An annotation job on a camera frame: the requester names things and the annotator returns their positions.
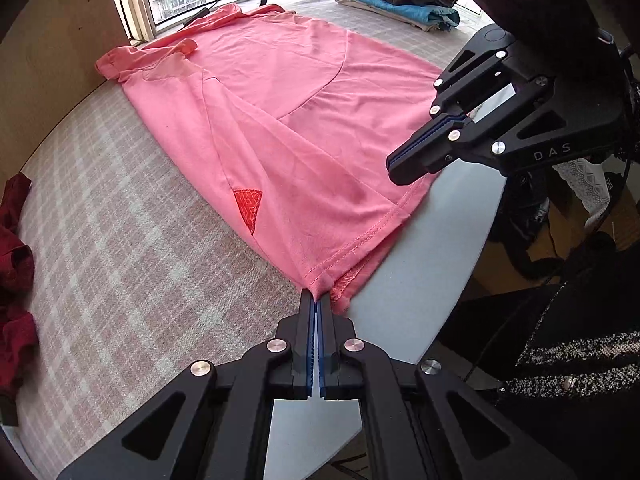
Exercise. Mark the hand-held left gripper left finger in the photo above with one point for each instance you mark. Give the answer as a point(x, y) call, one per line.
point(300, 355)

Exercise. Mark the pink t-shirt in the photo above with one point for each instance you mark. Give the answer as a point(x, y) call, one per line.
point(280, 85)

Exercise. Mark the blue folded garment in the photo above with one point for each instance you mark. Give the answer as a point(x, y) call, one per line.
point(400, 12)

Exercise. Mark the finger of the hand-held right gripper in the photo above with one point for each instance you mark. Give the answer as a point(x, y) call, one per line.
point(430, 160)
point(450, 95)

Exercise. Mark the beige folded garment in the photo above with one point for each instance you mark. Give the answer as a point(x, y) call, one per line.
point(425, 25)

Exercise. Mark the pink plaid mat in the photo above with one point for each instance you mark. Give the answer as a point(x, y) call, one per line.
point(125, 260)

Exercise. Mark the white lace cloth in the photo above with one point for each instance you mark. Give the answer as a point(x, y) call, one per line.
point(590, 180)

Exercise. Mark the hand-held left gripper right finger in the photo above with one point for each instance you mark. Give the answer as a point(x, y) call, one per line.
point(330, 355)

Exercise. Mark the light wooden board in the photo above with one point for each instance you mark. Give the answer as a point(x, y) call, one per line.
point(65, 20)

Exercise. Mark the person's black sweater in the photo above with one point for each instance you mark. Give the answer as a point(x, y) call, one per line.
point(575, 410)

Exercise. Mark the dark red garment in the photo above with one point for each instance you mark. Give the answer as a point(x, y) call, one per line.
point(15, 260)

